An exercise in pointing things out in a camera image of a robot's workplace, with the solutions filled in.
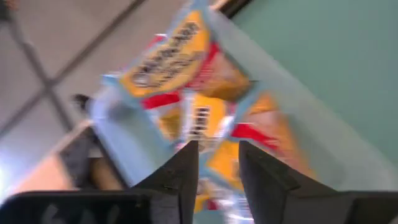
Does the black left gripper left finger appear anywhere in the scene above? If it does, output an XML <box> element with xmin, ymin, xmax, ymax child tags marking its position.
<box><xmin>0</xmin><ymin>139</ymin><xmax>200</xmax><ymax>224</ymax></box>

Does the light blue plastic bin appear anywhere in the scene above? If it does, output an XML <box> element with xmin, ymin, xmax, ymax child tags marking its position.
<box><xmin>88</xmin><ymin>0</ymin><xmax>398</xmax><ymax>192</ymax></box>

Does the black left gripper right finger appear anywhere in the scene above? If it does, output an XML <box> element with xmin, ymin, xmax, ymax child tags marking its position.
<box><xmin>238</xmin><ymin>139</ymin><xmax>398</xmax><ymax>224</ymax></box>

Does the black table frame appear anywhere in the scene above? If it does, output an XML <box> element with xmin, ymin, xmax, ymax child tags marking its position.
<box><xmin>217</xmin><ymin>0</ymin><xmax>254</xmax><ymax>19</ymax></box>

